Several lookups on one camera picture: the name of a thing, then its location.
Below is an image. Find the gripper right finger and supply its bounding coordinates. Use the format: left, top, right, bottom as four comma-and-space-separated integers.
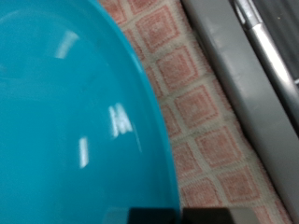
181, 207, 262, 224

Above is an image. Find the grey plastic crate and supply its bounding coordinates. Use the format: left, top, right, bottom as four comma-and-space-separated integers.
179, 0, 299, 224

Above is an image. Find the grey plastic drain tray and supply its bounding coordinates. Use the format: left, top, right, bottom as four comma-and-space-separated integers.
252, 0, 299, 85

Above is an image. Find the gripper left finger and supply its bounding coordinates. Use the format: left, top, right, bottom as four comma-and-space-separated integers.
128, 207, 181, 224

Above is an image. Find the blue plastic plate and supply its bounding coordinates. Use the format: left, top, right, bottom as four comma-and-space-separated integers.
0, 0, 182, 224

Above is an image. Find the pink checked towel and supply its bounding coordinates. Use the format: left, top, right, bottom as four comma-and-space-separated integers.
97, 0, 294, 224

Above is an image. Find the metal wire dish rack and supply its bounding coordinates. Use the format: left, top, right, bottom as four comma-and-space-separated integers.
231, 0, 299, 125

